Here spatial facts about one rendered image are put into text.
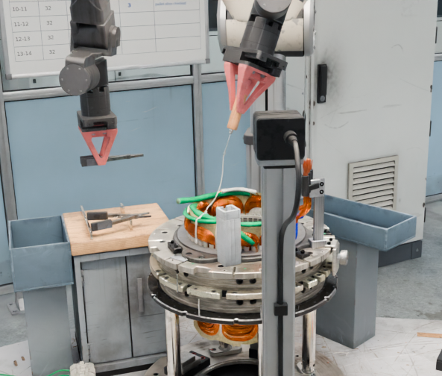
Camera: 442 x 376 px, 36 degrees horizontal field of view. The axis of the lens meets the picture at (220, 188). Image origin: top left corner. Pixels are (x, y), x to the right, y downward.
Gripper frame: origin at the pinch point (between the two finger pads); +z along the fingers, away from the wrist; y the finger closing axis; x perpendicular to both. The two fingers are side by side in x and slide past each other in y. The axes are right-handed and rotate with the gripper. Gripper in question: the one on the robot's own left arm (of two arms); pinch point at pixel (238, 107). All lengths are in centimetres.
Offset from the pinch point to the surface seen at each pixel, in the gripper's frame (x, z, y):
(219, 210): -4.2, 16.1, 9.0
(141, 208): 7.9, 24.9, -31.6
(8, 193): 53, 62, -220
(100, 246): -5.7, 31.5, -19.4
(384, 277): 231, 51, -137
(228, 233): -2.5, 19.1, 10.7
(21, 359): -6, 62, -36
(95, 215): -4.7, 27.5, -26.7
